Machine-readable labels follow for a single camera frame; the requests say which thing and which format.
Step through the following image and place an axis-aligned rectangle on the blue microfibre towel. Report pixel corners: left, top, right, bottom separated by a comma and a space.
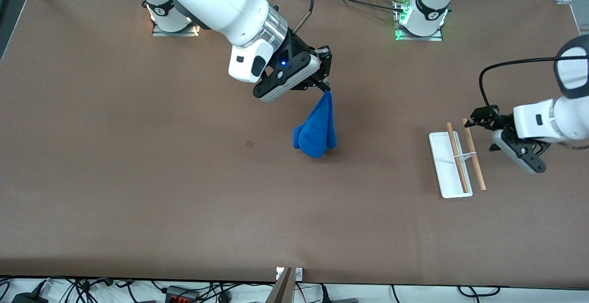
293, 90, 337, 159

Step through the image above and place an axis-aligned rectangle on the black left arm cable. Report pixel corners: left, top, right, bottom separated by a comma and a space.
479, 0, 589, 120

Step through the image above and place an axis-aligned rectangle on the black looped floor cable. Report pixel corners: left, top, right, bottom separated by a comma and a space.
458, 286, 501, 297

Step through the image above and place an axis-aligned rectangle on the wooden rack rod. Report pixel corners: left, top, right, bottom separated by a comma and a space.
462, 118, 487, 191
445, 122, 469, 194

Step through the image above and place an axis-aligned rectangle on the small metal edge bracket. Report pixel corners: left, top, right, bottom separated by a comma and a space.
276, 267, 303, 281

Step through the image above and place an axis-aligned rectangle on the grey camera stand pole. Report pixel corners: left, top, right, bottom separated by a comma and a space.
266, 268, 295, 303

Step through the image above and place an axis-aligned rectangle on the black power brick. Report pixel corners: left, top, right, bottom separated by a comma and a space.
12, 293, 49, 303

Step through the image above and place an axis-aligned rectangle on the long black table cable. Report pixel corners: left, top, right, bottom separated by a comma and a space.
317, 0, 405, 13

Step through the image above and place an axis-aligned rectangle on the black floor plug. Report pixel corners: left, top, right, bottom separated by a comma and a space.
318, 284, 359, 303

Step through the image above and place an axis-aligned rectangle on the white towel rack base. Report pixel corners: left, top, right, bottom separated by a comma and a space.
428, 131, 477, 199

